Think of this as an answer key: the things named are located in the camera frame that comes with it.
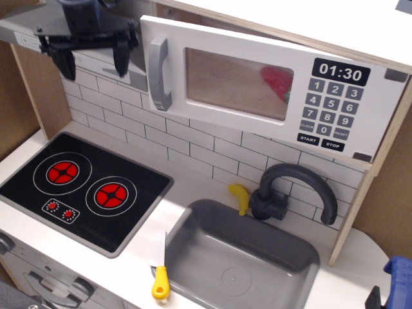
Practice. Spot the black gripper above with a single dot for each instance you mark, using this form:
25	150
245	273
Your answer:
78	25

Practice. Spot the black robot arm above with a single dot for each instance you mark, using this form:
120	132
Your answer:
87	25

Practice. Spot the grey plastic sink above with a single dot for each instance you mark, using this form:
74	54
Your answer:
219	259

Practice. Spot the yellow toy banana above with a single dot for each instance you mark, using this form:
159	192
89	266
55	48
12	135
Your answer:
243	198

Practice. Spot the grey range hood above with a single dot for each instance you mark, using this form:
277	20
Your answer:
17	27

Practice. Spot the black clamp part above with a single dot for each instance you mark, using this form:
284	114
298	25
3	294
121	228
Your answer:
373	301

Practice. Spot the dark grey faucet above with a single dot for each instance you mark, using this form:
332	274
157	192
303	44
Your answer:
271	198

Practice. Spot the blue plastic object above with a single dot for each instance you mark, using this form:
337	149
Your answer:
400	291

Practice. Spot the black toy stove top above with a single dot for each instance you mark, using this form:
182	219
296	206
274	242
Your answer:
87	193

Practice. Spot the white toy microwave door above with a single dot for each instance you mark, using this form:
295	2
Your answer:
336	105

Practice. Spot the red toy pepper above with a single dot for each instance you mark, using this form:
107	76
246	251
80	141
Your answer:
279	80

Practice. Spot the grey oven knob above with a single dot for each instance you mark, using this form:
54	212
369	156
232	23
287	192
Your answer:
6	244

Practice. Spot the yellow handled toy knife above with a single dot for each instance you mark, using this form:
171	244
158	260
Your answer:
161	287

